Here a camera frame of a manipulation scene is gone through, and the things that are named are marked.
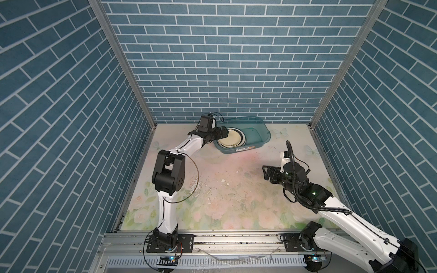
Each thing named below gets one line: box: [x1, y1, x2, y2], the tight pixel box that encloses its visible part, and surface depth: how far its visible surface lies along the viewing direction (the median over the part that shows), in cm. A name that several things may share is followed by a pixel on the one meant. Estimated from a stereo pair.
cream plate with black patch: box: [217, 127, 247, 149], surface depth 107 cm
